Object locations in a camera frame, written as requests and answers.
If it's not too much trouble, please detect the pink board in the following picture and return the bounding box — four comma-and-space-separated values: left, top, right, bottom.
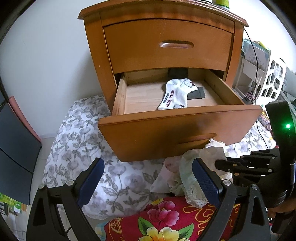
7, 96, 43, 144

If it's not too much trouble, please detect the wooden nightstand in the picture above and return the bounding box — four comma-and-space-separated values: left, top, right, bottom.
77, 0, 249, 117

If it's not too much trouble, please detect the cream cloth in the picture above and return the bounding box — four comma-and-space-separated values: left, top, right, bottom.
203, 138, 234, 181

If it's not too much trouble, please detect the dark blue cabinet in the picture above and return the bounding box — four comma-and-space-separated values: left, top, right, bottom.
0, 100, 43, 206

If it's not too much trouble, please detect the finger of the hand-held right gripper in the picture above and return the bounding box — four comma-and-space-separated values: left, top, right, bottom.
239, 148, 279, 163
214, 159, 281, 178

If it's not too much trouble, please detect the white cutout desk organizer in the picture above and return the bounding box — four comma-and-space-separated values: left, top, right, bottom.
232, 38, 287, 105

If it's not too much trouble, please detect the grey floral quilt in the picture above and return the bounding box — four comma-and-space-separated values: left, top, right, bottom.
43, 95, 278, 220

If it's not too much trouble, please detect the red floral blanket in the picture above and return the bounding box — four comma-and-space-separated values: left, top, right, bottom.
104, 199, 242, 241

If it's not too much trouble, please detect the green lace underwear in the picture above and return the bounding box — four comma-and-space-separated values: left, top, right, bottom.
170, 148, 209, 208

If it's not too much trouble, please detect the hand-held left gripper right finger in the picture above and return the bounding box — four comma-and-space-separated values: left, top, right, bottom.
192, 158, 271, 241

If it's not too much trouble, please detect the wooden nightstand deep drawer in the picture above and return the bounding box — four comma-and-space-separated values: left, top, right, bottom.
97, 68, 265, 163

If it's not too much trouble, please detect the dark grey sock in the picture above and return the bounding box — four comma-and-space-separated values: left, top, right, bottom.
162, 85, 207, 100

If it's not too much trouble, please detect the person's right hand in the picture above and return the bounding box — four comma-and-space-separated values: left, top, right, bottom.
269, 201, 296, 219

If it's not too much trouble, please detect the wooden nightstand shallow drawer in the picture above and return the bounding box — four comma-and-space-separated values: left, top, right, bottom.
103, 18, 236, 75

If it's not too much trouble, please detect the white cloth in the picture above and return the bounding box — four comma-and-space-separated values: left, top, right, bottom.
150, 171, 178, 194

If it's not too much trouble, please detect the green packet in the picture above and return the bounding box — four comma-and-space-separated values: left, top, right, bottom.
0, 192, 27, 217

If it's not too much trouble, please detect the white cartoon print sock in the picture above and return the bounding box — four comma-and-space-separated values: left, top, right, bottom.
158, 78, 199, 111

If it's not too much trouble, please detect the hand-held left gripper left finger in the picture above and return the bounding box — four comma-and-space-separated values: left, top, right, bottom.
26, 158, 105, 241

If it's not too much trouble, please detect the white green label pill bottle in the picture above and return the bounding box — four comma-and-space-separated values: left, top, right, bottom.
212, 0, 230, 11

